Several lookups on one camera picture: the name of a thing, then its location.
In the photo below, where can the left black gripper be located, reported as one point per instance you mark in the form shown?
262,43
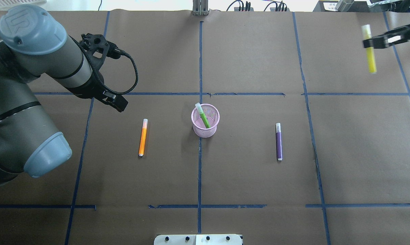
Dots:
97,83

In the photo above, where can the green highlighter pen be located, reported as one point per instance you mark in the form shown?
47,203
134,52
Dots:
202,115

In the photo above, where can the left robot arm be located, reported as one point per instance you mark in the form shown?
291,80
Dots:
33,43

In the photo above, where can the orange highlighter pen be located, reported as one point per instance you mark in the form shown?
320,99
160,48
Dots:
142,144

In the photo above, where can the pink mesh pen holder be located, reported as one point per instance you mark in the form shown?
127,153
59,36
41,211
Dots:
213,117

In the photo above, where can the purple highlighter pen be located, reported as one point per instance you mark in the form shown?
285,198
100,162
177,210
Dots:
278,140

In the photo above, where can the metal cup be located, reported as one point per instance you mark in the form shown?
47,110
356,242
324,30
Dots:
343,5

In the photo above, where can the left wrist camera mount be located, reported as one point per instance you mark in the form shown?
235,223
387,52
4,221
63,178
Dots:
96,49

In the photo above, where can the aluminium frame post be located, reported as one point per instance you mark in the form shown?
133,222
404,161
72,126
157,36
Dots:
200,8

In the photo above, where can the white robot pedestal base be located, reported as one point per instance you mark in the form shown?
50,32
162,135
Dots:
198,239

